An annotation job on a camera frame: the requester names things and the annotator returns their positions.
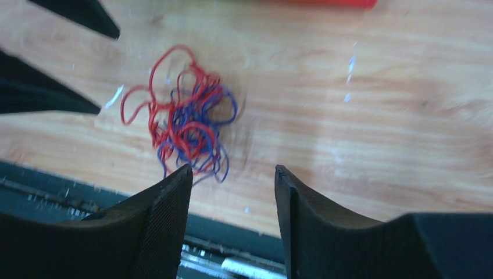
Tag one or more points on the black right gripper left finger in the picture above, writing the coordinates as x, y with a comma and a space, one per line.
139, 237

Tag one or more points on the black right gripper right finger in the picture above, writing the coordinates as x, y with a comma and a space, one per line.
323, 239

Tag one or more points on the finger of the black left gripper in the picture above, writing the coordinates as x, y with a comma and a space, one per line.
88, 13
25, 89

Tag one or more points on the red plastic bin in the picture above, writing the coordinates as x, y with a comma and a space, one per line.
364, 4

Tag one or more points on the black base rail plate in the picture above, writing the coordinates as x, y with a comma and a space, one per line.
209, 250

